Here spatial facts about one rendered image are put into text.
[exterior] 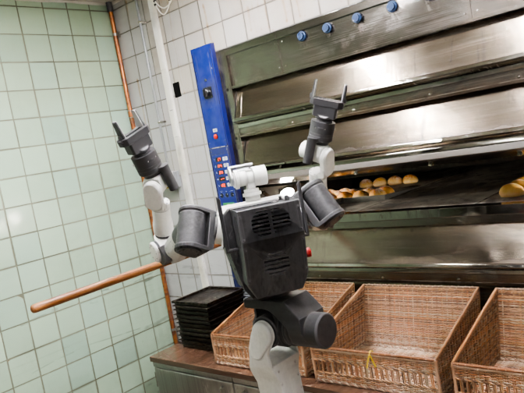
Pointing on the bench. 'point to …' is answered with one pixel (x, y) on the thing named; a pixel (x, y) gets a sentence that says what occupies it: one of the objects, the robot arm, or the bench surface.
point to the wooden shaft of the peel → (94, 287)
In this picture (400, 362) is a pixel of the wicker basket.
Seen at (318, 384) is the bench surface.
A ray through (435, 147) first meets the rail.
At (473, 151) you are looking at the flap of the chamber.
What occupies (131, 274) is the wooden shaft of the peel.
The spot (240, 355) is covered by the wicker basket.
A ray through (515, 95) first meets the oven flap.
